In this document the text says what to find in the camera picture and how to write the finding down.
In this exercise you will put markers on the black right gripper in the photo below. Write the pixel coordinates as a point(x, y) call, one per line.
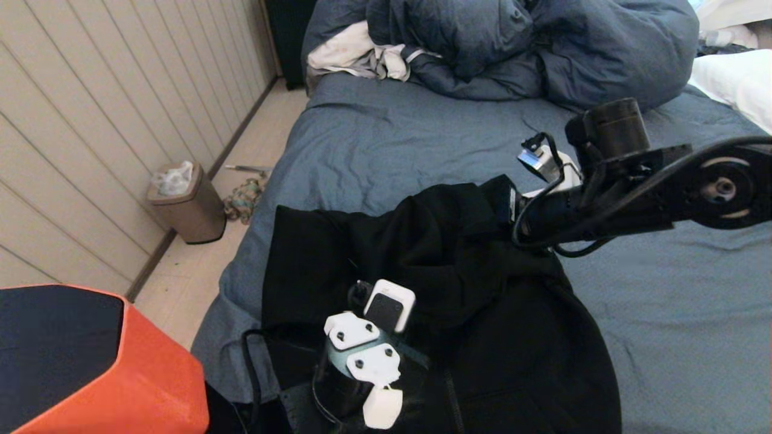
point(512, 208)

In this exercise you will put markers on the black hoodie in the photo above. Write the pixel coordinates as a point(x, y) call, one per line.
point(482, 301)

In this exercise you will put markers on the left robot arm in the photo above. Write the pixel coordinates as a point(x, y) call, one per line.
point(90, 361)

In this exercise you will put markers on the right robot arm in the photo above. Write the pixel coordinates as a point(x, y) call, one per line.
point(663, 193)

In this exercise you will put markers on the blue-sheeted bed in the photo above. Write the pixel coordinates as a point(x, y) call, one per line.
point(392, 138)

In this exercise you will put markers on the dark blue duvet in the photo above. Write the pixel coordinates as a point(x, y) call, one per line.
point(603, 60)

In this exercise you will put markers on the crumpled white garment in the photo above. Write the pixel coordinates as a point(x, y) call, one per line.
point(344, 54)

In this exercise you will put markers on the white pillow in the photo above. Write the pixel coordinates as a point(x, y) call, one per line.
point(742, 84)

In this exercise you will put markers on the thin metal stick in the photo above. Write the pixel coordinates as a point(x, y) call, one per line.
point(247, 169)

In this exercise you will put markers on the beige crumpled item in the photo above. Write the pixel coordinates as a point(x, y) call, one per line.
point(724, 38)

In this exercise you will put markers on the black cabinet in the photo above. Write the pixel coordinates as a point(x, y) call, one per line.
point(289, 36)

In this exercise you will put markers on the white blanket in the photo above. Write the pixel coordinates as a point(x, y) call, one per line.
point(736, 12)

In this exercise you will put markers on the brown trash bin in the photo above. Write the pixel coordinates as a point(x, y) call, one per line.
point(199, 220)

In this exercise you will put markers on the clear plastic bin bag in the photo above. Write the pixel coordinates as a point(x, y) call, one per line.
point(175, 179)

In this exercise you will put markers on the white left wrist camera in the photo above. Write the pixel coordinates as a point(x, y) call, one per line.
point(389, 307)

